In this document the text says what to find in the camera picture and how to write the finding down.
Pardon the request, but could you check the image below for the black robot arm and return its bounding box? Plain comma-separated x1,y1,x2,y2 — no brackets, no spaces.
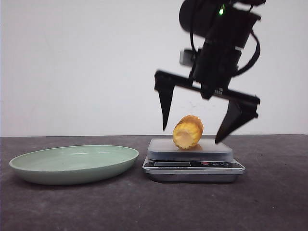
154,0,261,143

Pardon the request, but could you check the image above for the silver digital kitchen scale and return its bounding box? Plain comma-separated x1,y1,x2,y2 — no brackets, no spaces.
142,138,246,182

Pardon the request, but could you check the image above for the green oval plate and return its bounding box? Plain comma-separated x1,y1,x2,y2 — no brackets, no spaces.
9,145,139,185

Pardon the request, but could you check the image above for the yellow corn cob piece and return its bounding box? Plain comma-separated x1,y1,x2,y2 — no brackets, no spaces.
173,115,204,149

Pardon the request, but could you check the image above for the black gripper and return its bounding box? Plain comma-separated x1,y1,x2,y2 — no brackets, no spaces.
154,43,260,144

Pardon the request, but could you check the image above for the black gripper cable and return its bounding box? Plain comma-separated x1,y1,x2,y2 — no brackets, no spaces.
232,28,261,77

